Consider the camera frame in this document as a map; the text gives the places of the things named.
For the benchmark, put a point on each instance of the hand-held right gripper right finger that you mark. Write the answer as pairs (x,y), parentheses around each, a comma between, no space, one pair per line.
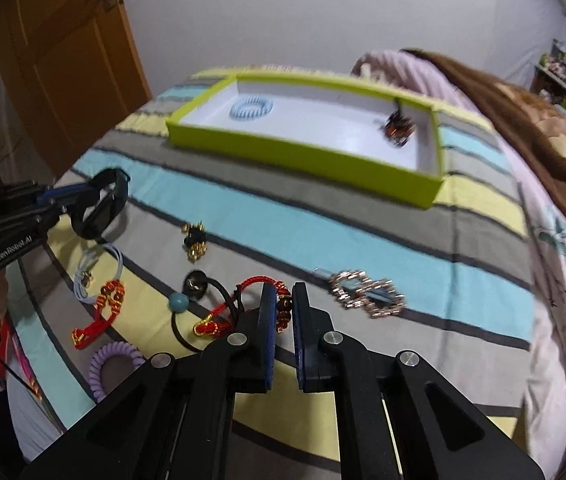
(300,332)

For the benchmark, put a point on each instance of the lime green shallow box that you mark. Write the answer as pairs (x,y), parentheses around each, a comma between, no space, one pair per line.
(313,130)

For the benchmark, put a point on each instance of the black wide hair band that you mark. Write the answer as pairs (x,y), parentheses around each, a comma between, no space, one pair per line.
(119,185)

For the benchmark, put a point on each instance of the striped blanket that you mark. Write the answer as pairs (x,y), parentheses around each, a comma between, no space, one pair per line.
(263,225)

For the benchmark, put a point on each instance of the rhinestone hair clip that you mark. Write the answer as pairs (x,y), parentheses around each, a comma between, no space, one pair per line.
(363,292)

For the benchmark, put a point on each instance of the brown plush blanket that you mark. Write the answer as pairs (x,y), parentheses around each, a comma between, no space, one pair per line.
(523,110)

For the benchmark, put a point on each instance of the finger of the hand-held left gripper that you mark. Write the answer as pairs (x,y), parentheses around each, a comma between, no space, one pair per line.
(65,193)
(28,217)

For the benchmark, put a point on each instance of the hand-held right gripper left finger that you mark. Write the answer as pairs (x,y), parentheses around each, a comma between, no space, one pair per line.
(266,332)

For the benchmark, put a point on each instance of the orange wooden door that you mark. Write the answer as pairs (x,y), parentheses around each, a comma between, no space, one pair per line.
(63,60)

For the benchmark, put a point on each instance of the pink floral quilt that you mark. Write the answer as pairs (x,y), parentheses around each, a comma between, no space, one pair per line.
(553,285)

